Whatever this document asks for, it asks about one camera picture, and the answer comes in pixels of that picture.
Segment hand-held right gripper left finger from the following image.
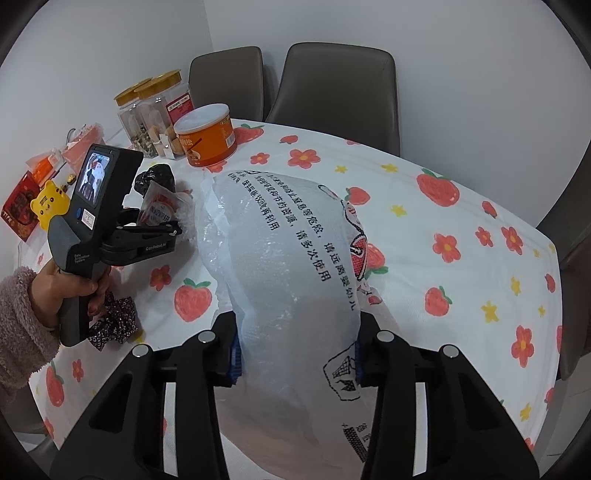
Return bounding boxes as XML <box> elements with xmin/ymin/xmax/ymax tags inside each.
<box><xmin>51</xmin><ymin>311</ymin><xmax>244</xmax><ymax>480</ymax></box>

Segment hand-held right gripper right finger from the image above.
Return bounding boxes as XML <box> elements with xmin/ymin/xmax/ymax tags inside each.
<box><xmin>355</xmin><ymin>309</ymin><xmax>541</xmax><ymax>480</ymax></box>

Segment clear plastic package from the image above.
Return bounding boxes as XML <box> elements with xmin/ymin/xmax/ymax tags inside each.
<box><xmin>139</xmin><ymin>181</ymin><xmax>195</xmax><ymax>241</ymax></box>

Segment white plastic bag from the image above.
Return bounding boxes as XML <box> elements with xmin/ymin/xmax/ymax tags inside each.
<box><xmin>194</xmin><ymin>170</ymin><xmax>385</xmax><ymax>480</ymax></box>

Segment person's left forearm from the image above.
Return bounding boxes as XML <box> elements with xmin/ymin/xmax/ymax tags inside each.
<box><xmin>0</xmin><ymin>267</ymin><xmax>61</xmax><ymax>394</ymax></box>

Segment person's left hand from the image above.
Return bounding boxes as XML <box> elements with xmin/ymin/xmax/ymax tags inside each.
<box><xmin>30</xmin><ymin>265</ymin><xmax>114</xmax><ymax>320</ymax></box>

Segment black plastic bag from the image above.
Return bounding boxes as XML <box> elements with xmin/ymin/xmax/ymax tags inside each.
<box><xmin>134</xmin><ymin>164</ymin><xmax>177</xmax><ymax>197</ymax></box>

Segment yellow tiger toy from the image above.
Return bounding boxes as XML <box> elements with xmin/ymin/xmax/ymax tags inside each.
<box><xmin>30</xmin><ymin>180</ymin><xmax>71</xmax><ymax>232</ymax></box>

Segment purple foil wrapper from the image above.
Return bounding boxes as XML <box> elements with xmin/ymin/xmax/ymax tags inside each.
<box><xmin>90</xmin><ymin>295</ymin><xmax>142</xmax><ymax>354</ymax></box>

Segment pink plastic container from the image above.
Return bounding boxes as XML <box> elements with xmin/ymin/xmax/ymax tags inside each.
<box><xmin>62</xmin><ymin>124</ymin><xmax>108</xmax><ymax>169</ymax></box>

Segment orange and white box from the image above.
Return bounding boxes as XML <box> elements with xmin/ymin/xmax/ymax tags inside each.
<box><xmin>27</xmin><ymin>148</ymin><xmax>68</xmax><ymax>182</ymax></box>

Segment clear jar of beans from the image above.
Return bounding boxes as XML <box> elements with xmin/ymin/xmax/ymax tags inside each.
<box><xmin>115</xmin><ymin>78</ymin><xmax>155</xmax><ymax>151</ymax></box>

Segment strawberry flower printed tablecloth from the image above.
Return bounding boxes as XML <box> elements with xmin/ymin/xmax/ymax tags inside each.
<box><xmin>25</xmin><ymin>117</ymin><xmax>566</xmax><ymax>480</ymax></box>

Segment orange round can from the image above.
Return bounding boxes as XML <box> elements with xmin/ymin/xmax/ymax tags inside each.
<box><xmin>174</xmin><ymin>104</ymin><xmax>238</xmax><ymax>168</ymax></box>

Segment clear jar of cookies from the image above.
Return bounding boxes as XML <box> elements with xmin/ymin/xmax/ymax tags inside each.
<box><xmin>135</xmin><ymin>69</ymin><xmax>193</xmax><ymax>160</ymax></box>

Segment grey chair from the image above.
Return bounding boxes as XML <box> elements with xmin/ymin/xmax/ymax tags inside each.
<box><xmin>536</xmin><ymin>184</ymin><xmax>591</xmax><ymax>381</ymax></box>
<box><xmin>188</xmin><ymin>46</ymin><xmax>267</xmax><ymax>123</ymax></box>
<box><xmin>265</xmin><ymin>43</ymin><xmax>400</xmax><ymax>156</ymax></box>

